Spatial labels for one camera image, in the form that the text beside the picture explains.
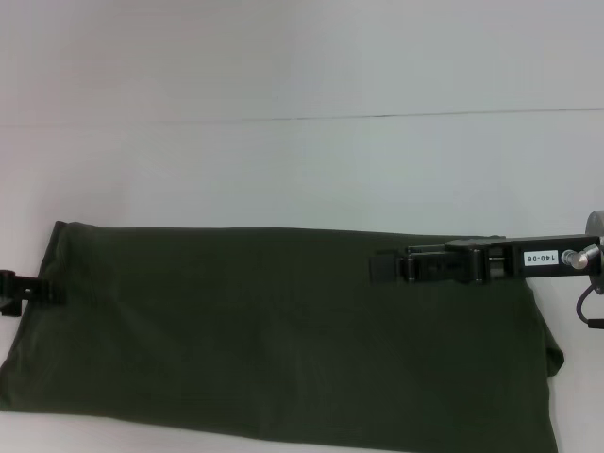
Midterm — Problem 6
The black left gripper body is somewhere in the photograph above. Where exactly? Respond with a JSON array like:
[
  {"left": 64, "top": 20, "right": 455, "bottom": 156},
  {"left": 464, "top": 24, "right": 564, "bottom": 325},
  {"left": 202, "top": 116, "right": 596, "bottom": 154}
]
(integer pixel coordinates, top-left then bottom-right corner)
[{"left": 0, "top": 268, "right": 38, "bottom": 318}]

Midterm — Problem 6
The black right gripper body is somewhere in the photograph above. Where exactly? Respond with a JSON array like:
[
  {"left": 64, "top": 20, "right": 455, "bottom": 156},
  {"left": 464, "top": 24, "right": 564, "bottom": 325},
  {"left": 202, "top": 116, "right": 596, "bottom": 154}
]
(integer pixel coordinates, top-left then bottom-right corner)
[{"left": 445, "top": 233, "right": 604, "bottom": 285}]

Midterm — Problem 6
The dark green FREE t-shirt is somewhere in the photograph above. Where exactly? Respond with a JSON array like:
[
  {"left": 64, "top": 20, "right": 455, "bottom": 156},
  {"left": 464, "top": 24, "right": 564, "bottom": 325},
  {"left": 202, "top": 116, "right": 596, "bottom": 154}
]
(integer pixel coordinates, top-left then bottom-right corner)
[{"left": 0, "top": 219, "right": 567, "bottom": 453}]

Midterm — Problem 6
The white numbered label sticker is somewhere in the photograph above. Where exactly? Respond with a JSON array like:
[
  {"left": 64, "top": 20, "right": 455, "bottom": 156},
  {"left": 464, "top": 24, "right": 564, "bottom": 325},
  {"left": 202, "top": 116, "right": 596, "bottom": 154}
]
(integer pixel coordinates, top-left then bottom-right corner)
[{"left": 522, "top": 262, "right": 562, "bottom": 280}]

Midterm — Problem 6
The silver metal connector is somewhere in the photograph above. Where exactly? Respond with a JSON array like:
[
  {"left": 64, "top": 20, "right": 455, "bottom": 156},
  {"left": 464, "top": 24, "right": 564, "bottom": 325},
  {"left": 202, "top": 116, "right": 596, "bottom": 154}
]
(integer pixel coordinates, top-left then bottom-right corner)
[{"left": 560, "top": 240, "right": 604, "bottom": 271}]

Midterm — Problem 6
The thin dark cable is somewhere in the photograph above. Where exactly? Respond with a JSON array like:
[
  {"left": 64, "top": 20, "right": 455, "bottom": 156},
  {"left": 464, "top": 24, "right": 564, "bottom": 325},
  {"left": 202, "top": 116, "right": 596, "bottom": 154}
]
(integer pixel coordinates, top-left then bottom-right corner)
[{"left": 574, "top": 281, "right": 596, "bottom": 327}]

